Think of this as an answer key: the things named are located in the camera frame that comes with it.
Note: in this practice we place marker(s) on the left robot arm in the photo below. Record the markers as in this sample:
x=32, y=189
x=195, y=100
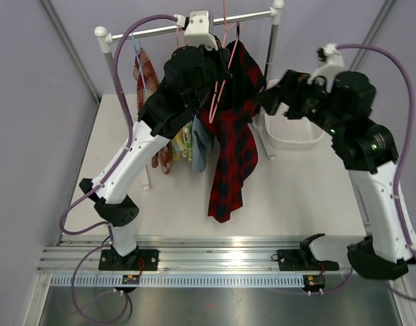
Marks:
x=189, y=76

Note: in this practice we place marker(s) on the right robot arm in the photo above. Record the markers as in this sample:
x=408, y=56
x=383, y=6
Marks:
x=368, y=152

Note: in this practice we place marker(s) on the light blue denim garment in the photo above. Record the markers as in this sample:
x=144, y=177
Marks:
x=202, y=145

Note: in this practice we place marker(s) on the white slotted cable duct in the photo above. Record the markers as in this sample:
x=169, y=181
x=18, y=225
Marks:
x=180, y=281

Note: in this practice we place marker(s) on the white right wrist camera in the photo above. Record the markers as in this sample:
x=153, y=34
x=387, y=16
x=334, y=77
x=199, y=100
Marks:
x=330, y=63

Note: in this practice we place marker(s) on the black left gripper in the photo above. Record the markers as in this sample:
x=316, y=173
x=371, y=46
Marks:
x=220, y=56

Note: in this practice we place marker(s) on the yellow green floral garment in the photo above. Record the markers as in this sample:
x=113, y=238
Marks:
x=187, y=137

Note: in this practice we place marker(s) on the pastel tie-dye garment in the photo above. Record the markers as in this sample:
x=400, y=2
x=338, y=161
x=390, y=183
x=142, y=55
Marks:
x=178, y=146

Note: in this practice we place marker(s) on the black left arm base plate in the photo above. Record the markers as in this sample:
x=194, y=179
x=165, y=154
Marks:
x=139, y=259

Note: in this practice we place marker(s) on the white metal clothes rack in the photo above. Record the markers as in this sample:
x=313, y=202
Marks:
x=106, y=39

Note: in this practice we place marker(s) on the red black plaid skirt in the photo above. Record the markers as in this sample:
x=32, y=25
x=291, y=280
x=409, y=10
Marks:
x=238, y=155

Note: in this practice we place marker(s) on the blue wire hanger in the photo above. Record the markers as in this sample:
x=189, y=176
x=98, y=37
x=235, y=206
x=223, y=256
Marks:
x=141, y=73

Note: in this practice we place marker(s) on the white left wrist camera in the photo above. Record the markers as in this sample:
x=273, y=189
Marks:
x=198, y=29

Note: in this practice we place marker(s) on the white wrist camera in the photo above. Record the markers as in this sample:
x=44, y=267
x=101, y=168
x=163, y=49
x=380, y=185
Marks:
x=198, y=29
x=330, y=63

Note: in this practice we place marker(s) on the white plastic perforated basket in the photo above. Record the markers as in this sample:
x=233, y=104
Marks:
x=283, y=133

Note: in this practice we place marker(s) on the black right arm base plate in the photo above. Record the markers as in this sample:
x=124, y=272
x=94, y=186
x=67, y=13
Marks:
x=288, y=260

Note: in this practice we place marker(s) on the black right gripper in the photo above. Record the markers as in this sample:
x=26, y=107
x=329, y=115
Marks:
x=291, y=89

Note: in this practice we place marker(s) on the red beige checked garment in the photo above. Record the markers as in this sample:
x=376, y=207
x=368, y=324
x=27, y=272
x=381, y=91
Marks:
x=163, y=157

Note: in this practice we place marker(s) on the aluminium mounting rail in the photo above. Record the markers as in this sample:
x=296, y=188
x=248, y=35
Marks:
x=192, y=255

